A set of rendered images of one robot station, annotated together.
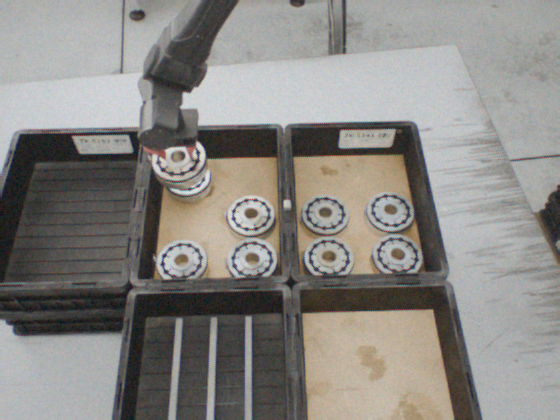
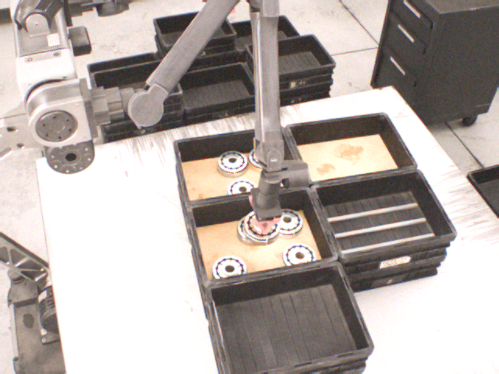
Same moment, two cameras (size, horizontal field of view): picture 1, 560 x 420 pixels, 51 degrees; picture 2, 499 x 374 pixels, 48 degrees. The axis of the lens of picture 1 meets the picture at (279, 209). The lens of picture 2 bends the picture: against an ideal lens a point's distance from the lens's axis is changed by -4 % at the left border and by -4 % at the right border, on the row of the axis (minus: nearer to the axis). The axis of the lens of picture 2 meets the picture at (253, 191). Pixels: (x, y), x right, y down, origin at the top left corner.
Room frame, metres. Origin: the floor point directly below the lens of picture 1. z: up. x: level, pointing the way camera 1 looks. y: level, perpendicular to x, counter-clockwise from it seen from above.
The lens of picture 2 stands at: (0.99, 1.16, 2.29)
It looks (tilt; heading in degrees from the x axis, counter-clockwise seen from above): 48 degrees down; 256
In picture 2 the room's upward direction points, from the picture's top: 3 degrees clockwise
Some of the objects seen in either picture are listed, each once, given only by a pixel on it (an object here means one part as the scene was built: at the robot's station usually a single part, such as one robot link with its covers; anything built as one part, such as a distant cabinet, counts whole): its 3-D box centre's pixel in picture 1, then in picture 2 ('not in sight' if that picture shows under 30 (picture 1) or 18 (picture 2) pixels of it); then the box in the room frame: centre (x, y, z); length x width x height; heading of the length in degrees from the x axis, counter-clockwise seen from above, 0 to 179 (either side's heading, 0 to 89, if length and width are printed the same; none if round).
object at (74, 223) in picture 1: (74, 217); (285, 329); (0.69, 0.44, 0.87); 0.40 x 0.30 x 0.11; 2
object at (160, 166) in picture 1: (178, 158); (262, 224); (0.71, 0.19, 1.04); 0.10 x 0.10 x 0.01
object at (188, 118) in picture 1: (165, 116); (267, 196); (0.70, 0.20, 1.16); 0.10 x 0.07 x 0.07; 91
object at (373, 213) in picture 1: (390, 211); (232, 161); (0.71, -0.24, 0.86); 0.10 x 0.10 x 0.01
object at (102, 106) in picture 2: not in sight; (103, 105); (1.08, 0.11, 1.45); 0.09 x 0.08 x 0.12; 97
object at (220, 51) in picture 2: not in sight; (195, 60); (0.67, -1.56, 0.37); 0.40 x 0.30 x 0.45; 8
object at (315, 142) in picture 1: (356, 210); (238, 174); (0.70, -0.16, 0.87); 0.40 x 0.30 x 0.11; 2
